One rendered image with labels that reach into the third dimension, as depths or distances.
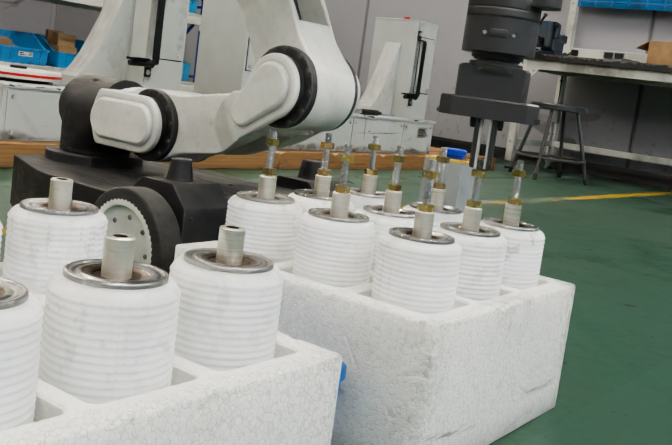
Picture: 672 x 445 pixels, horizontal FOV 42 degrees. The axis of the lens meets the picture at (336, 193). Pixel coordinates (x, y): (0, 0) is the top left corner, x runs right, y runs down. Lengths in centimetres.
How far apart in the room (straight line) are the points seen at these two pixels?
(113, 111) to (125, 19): 174
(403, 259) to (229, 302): 31
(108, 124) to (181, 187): 38
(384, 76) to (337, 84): 330
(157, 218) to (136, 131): 36
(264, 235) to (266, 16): 58
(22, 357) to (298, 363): 25
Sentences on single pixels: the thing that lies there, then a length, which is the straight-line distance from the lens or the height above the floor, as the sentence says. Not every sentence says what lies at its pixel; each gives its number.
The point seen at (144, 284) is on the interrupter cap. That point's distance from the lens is 63.
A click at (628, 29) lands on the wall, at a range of 640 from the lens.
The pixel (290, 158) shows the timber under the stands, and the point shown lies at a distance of 389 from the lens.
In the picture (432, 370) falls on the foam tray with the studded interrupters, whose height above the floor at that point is 13.
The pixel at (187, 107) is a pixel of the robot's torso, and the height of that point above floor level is 33.
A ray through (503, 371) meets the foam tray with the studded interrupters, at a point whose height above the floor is 9.
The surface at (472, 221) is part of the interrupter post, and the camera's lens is 109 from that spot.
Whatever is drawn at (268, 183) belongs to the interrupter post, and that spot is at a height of 27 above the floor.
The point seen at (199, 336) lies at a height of 20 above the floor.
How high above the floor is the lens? 41
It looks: 7 degrees down
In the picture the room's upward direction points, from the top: 8 degrees clockwise
